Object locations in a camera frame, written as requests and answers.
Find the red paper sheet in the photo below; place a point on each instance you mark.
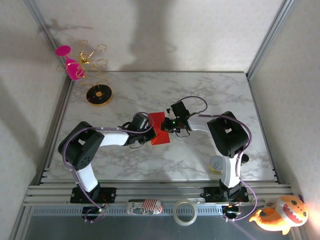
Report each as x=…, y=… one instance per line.
x=162, y=138

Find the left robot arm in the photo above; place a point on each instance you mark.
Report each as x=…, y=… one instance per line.
x=82, y=147

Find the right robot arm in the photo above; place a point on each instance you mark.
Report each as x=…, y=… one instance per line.
x=228, y=135

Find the yellow tin can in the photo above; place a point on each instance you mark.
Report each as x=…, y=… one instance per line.
x=215, y=163

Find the red white striped pouch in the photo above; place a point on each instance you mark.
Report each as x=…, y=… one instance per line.
x=145, y=207

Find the small black cup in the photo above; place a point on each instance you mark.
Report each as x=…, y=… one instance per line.
x=245, y=158

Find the clear tape roll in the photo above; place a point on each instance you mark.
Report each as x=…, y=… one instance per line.
x=176, y=215

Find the small circuit board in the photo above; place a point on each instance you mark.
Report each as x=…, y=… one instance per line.
x=93, y=211
x=231, y=210

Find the pink plastic wine glass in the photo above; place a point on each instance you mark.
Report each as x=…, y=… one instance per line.
x=71, y=68

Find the orange plush toy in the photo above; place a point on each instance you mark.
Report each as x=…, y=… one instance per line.
x=282, y=215

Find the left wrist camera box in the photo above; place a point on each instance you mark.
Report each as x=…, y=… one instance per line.
x=138, y=123

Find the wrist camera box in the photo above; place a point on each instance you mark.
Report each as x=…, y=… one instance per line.
x=179, y=108
x=138, y=123

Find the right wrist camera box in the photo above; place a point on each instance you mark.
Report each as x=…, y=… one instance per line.
x=179, y=108

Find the aluminium rail frame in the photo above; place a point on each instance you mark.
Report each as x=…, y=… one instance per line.
x=160, y=193

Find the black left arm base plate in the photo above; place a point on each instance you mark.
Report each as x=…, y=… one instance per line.
x=107, y=195

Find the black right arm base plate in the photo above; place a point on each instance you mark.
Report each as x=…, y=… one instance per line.
x=211, y=194

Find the aluminium table side rail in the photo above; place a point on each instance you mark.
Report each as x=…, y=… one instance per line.
x=56, y=125
x=265, y=137

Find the aluminium frame corner post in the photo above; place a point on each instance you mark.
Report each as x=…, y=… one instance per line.
x=270, y=35
x=47, y=35

